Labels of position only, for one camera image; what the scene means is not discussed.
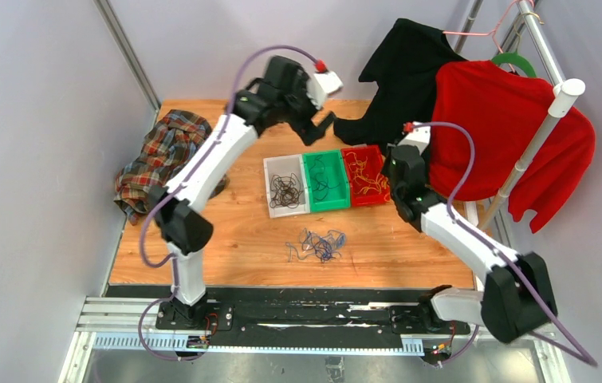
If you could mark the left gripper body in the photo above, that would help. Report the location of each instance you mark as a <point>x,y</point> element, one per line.
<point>299,110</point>

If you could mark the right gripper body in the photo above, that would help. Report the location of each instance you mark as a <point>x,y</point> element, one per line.
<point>391,181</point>

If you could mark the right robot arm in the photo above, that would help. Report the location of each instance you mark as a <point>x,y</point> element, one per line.
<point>517,297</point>

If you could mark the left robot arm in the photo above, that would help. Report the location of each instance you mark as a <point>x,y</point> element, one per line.
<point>177,205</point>

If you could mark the red plastic bin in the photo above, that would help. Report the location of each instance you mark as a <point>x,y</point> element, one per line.
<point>368,186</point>

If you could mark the green plastic bin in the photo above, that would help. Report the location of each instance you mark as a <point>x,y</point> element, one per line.
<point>327,181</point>

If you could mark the white plastic bin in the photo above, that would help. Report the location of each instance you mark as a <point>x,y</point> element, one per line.
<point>286,186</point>

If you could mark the red sweater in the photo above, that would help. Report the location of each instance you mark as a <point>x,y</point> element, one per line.
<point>501,113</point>

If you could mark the black shirt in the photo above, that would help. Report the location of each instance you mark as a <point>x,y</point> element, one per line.
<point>404,67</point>

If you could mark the plaid flannel shirt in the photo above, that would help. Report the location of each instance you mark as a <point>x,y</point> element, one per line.
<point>167,147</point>

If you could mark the green clothes hanger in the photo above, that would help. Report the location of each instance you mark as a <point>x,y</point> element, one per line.
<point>515,59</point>

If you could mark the pink clothes hanger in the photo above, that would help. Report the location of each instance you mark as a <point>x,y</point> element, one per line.
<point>494,21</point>

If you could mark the white clothes rack pole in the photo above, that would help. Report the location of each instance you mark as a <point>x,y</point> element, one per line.
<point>566,92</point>

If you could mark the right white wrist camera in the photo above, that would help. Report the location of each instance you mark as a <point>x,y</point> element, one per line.
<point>419,138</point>

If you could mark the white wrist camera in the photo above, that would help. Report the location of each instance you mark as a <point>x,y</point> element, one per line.
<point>419,138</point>
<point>322,86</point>

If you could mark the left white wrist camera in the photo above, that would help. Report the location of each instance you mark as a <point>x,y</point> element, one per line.
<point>322,86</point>

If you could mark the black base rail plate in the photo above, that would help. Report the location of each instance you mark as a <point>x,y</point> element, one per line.
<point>305,318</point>

